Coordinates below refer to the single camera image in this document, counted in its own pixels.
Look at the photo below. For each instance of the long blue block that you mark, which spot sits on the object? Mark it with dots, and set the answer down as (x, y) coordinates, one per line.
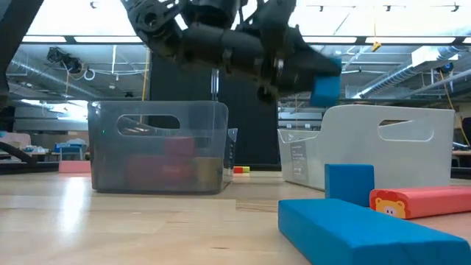
(368, 235)

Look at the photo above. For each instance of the dark translucent plastic bin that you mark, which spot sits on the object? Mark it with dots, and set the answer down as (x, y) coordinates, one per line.
(110, 165)

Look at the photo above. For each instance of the silver ventilation duct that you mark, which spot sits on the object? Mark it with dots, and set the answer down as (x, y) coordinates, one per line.
(37, 71)
(390, 79)

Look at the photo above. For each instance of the blue cube block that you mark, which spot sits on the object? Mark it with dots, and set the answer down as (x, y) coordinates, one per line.
(349, 184)

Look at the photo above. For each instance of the yellow cube block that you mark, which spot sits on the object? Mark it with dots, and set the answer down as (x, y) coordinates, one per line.
(208, 169)

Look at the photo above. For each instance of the small red cube block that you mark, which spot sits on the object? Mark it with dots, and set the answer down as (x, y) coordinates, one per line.
(179, 146)

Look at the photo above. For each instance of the long light green block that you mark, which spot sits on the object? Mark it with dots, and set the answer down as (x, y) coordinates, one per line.
(246, 169)

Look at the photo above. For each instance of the black room divider panel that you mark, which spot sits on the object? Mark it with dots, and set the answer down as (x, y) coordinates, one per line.
(248, 129)
(180, 84)

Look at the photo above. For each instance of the white plastic bin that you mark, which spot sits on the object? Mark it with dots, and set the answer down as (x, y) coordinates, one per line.
(349, 154)

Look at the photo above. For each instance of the orange-red lion face block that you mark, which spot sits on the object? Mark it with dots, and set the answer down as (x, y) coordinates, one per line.
(430, 200)

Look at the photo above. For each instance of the medium blue block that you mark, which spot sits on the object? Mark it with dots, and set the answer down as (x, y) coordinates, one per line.
(325, 92)

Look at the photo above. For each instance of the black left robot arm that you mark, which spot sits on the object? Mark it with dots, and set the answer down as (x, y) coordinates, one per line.
(217, 48)

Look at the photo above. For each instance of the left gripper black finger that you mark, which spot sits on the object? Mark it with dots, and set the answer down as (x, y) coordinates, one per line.
(309, 66)

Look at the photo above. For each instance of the black overhead beam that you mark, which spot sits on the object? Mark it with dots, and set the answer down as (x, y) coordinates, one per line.
(361, 39)

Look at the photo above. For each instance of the long pink block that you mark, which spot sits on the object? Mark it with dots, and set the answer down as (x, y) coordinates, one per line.
(74, 166)

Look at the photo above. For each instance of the yellow ceiling hook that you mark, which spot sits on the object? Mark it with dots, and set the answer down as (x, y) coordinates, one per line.
(376, 46)

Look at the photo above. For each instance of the long red block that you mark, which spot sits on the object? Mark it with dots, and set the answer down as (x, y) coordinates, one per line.
(238, 169)

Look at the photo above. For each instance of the blue storage crate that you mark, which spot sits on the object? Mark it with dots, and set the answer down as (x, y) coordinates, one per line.
(70, 147)

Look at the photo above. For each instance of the silver divider hinge post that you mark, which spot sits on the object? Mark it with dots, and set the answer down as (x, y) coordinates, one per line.
(215, 84)

